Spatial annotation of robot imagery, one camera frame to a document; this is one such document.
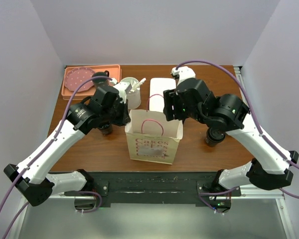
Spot black coffee cup stack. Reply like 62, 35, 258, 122
98, 124, 113, 135

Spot pink cakes paper bag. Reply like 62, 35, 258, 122
125, 94, 183, 165

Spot black coffee lid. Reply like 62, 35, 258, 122
207, 128, 226, 142

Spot dark brown coffee cup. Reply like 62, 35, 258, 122
205, 135, 224, 147

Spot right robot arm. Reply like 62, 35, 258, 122
163, 78, 299, 196

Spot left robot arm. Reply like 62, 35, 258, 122
4, 82, 132, 207

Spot frosted white utensil cup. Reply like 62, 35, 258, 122
121, 77, 141, 110

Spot white rectangular plate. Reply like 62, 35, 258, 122
149, 78, 176, 113

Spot wrapped white utensil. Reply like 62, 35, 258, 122
131, 78, 146, 92

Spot salmon pink tray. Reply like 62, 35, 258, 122
61, 64, 122, 101

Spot dark green mug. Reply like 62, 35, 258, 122
92, 70, 110, 87

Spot pink polka dot plate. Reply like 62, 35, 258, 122
64, 67, 95, 92

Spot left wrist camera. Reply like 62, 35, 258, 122
114, 82, 132, 102

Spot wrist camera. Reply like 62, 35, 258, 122
114, 82, 132, 102
171, 66, 196, 86

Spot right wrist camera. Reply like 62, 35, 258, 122
171, 66, 196, 86

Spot black mounting base rail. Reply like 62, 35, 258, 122
64, 171, 242, 209

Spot aluminium frame rail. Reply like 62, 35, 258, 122
8, 66, 297, 239

